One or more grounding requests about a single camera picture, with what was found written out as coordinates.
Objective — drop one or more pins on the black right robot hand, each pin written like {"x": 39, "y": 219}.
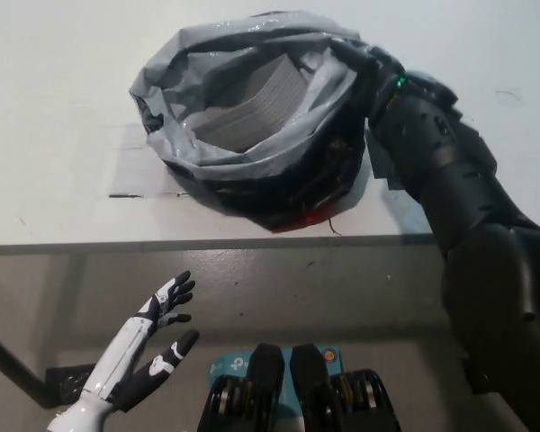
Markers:
{"x": 409, "y": 90}

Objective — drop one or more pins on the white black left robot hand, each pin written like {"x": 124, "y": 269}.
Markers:
{"x": 121, "y": 355}

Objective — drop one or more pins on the small grey rectangular basket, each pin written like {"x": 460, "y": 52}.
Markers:
{"x": 261, "y": 103}

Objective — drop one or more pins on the grey black plastic bag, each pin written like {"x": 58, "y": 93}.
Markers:
{"x": 252, "y": 171}

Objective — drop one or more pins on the black table foot plate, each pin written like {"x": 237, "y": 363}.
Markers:
{"x": 65, "y": 382}

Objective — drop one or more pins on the black tape patch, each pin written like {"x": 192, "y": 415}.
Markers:
{"x": 382, "y": 171}

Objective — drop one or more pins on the thin curved dark thread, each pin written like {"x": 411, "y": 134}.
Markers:
{"x": 508, "y": 93}

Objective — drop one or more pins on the teal router box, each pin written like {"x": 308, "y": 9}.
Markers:
{"x": 227, "y": 364}

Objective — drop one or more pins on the black diagonal table leg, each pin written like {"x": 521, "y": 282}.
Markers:
{"x": 13, "y": 360}

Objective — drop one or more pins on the black ribbed robot body block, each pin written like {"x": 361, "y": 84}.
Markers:
{"x": 310, "y": 373}
{"x": 265, "y": 373}

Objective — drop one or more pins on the short black thread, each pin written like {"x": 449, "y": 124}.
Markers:
{"x": 333, "y": 227}

